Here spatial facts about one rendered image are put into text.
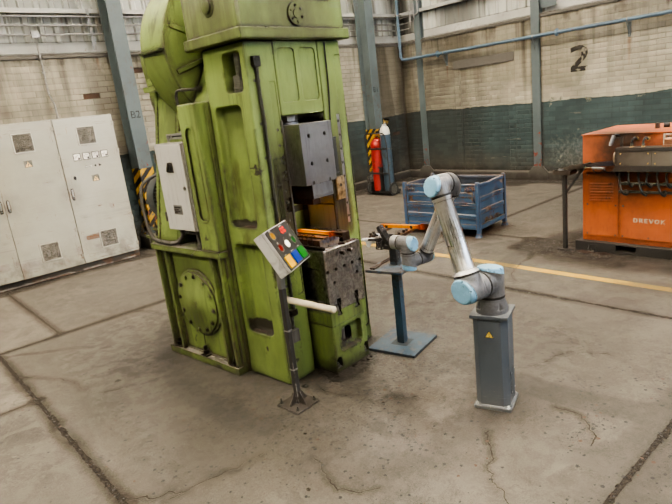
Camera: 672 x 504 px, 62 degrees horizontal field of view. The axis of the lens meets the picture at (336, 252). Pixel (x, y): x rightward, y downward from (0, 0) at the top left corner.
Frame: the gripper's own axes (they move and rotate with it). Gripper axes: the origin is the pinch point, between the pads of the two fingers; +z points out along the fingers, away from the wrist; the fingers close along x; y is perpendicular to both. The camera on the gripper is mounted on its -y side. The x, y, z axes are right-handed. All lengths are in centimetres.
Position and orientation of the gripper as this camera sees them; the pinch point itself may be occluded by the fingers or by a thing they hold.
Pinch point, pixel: (367, 236)
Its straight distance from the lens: 367.2
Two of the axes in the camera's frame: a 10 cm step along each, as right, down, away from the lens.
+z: -7.4, -0.9, 6.7
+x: 6.6, -2.7, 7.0
